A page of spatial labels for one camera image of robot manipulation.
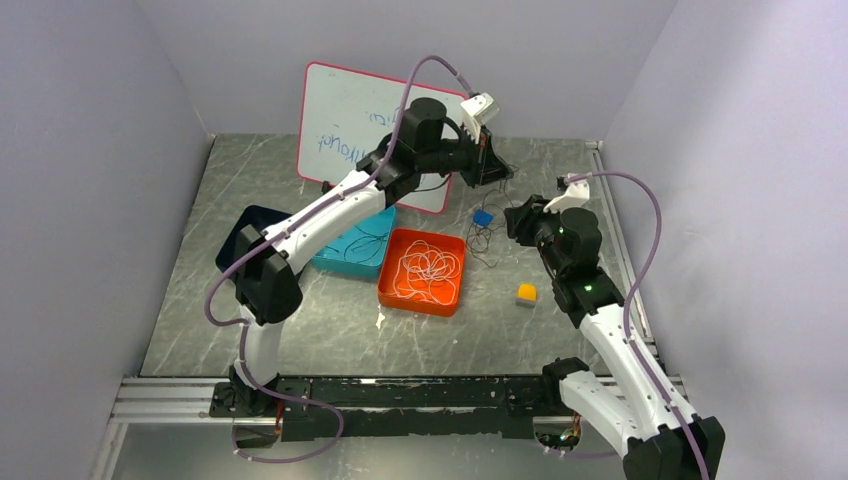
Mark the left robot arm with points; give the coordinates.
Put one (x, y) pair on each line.
(267, 262)

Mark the aluminium frame rail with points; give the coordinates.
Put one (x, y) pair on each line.
(341, 328)

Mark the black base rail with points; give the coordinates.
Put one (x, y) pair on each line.
(522, 406)

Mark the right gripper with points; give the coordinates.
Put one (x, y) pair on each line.
(521, 220)

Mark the orange small block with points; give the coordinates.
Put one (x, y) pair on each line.
(526, 295)

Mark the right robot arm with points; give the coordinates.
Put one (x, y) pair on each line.
(651, 426)

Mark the pink framed whiteboard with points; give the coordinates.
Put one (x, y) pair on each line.
(347, 112)

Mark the orange tray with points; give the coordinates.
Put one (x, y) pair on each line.
(422, 272)

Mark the blue small block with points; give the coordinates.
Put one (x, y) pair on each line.
(482, 218)

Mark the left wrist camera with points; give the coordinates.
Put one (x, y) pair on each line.
(476, 112)

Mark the light blue tray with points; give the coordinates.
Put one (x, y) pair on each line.
(361, 250)

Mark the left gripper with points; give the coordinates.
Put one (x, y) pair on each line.
(487, 166)

